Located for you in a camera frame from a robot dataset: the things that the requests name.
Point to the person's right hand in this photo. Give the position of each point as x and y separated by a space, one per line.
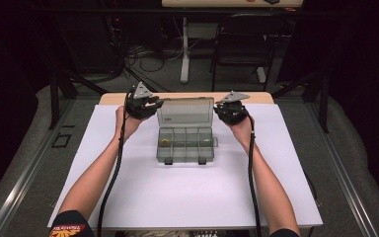
243 130

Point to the aluminium floor rail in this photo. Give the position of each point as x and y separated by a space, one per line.
345 184
29 168

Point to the white table cover sheet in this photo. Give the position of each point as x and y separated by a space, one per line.
184 197

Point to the black folding chair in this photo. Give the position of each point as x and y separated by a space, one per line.
243 49

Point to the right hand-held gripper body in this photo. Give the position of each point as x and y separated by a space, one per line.
233 110

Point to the white desk leg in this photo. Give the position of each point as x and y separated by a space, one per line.
185 59

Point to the light wooden background desk top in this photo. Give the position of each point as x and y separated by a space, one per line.
217 3

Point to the grey clear plastic organizer box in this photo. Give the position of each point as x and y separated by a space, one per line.
185 144

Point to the short white desk foot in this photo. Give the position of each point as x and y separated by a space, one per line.
261 75

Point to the person's left hand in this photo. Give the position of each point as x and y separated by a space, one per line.
130 126

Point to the dark sleeve with printed patch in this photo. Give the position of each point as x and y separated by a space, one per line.
70 227

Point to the plain dark sleeve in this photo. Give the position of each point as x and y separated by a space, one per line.
284 233

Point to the black metal stand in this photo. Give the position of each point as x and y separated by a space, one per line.
55 98
324 105

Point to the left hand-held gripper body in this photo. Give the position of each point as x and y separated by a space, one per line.
139 107

